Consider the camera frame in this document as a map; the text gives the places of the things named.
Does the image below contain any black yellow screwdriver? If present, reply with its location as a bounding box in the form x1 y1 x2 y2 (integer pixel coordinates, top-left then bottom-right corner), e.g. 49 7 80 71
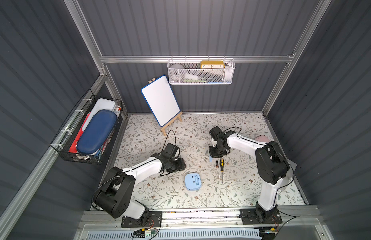
219 158 224 184

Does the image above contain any light blue alarm clock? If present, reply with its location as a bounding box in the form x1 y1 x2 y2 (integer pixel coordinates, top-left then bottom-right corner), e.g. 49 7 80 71
185 173 201 191

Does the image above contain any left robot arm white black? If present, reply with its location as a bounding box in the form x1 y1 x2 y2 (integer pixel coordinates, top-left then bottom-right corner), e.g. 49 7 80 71
92 144 186 220

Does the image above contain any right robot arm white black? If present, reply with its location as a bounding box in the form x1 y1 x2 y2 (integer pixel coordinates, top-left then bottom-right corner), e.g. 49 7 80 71
208 126 290 222

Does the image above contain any small wooden easel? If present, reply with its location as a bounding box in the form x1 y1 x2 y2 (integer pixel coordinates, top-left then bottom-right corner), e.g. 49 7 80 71
148 77 184 136

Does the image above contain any pink rectangular case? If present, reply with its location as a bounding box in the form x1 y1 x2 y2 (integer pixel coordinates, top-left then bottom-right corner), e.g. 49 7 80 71
254 135 270 143

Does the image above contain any dark blue oval case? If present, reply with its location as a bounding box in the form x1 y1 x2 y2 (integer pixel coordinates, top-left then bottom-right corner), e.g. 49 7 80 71
77 110 118 155

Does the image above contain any yellow clock in basket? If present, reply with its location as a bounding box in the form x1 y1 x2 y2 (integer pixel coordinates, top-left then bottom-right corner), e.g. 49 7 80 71
200 60 225 69

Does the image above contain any tape roll in basket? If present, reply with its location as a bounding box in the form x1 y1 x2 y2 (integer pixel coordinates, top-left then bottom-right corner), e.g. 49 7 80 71
168 64 186 83

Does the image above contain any white plastic box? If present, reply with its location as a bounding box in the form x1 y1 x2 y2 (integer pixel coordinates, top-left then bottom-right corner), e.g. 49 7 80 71
81 98 116 132

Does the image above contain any red folder in basket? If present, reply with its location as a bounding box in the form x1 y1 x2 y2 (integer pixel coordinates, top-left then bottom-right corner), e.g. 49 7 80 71
69 113 90 154

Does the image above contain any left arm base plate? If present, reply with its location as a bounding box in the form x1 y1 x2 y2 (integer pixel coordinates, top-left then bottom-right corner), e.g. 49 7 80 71
121 211 163 229

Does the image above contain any white board blue frame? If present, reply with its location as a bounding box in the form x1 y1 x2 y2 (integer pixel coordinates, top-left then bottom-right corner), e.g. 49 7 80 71
140 74 182 127

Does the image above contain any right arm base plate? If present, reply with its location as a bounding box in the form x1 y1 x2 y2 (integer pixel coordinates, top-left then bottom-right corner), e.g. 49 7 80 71
238 208 282 225

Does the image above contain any black wire side basket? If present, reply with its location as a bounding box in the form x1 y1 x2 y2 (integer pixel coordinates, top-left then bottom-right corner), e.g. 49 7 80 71
50 90 124 165

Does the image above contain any white wire wall basket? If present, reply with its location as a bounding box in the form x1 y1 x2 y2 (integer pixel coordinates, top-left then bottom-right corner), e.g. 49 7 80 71
167 58 236 85

